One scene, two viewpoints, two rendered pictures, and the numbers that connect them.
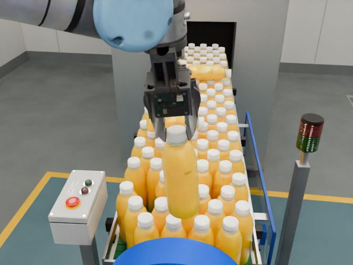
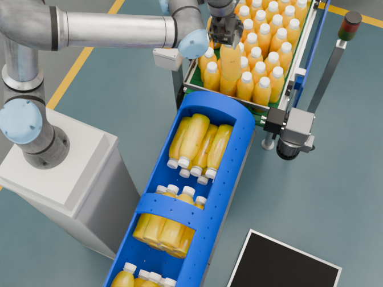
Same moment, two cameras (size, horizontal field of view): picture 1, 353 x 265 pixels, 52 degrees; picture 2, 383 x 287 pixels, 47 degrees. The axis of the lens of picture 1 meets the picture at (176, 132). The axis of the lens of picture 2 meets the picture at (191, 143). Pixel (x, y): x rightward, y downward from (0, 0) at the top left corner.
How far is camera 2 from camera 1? 86 cm
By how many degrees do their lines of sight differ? 37
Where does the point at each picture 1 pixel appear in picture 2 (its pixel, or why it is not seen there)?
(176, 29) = (225, 12)
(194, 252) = (226, 104)
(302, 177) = (338, 53)
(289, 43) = not seen: outside the picture
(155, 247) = (207, 97)
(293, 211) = (328, 72)
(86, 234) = (175, 65)
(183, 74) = (231, 23)
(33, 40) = not seen: outside the picture
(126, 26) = (188, 54)
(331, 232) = not seen: outside the picture
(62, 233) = (161, 61)
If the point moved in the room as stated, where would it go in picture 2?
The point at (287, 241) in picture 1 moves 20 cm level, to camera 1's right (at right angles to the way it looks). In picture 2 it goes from (320, 89) to (364, 99)
